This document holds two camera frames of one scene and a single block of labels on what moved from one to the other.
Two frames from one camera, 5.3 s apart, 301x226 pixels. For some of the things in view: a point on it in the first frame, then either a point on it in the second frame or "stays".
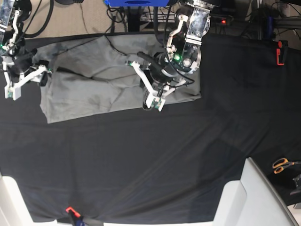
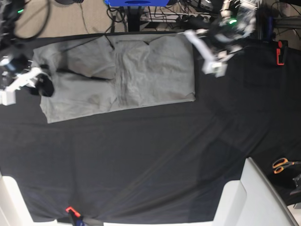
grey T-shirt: [89, 76] stays
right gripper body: [157, 80] -> [216, 44]
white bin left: [13, 211] stays
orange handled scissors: [279, 164] stays
